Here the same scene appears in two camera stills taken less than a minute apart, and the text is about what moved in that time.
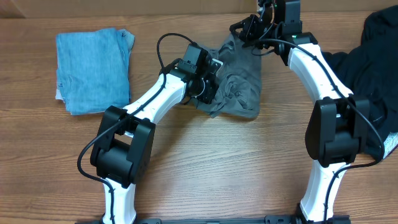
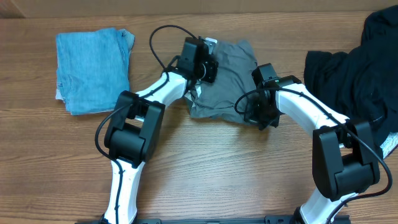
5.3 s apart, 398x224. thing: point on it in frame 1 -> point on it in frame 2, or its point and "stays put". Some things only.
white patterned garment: (390, 143) stays put
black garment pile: (370, 70) stays put
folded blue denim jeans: (92, 70) stays put
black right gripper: (249, 29) -> (259, 116)
